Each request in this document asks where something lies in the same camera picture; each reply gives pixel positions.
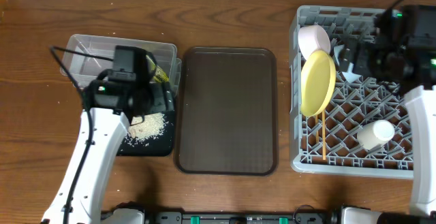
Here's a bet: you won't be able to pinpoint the light blue bowl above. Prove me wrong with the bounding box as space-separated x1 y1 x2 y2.
333 45 361 83

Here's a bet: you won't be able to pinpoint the green orange snack wrapper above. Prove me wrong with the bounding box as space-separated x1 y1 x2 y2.
146 55 169 83

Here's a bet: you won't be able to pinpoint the black waste tray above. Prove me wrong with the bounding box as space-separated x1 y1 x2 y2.
117 110 176 157

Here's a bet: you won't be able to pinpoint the rice food scraps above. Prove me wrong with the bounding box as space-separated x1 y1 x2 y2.
126 113 168 147

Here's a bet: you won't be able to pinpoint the grey dishwasher rack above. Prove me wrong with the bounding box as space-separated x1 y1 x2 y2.
289 5 414 180

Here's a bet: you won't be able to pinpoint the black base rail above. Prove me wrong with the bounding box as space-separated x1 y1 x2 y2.
100 202 341 224

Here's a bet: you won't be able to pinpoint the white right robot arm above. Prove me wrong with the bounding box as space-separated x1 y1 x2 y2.
337 5 435 223

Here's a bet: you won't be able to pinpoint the clear plastic waste bin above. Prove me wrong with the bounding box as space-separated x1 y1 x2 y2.
62 34 181 93

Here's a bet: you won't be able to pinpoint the dark brown serving tray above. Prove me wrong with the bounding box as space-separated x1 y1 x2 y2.
174 47 278 176

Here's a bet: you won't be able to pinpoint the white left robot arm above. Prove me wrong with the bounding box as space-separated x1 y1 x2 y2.
42 46 175 224

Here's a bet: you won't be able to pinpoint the pink shallow bowl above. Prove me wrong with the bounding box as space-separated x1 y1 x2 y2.
298 25 331 60

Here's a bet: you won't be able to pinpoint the white green cup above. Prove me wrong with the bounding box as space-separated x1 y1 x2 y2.
357 120 395 150

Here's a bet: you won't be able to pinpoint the yellow plate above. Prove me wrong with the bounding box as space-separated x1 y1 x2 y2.
300 50 337 117

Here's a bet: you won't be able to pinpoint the wooden chopstick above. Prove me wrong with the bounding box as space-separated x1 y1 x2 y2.
315 114 320 144
322 110 326 160

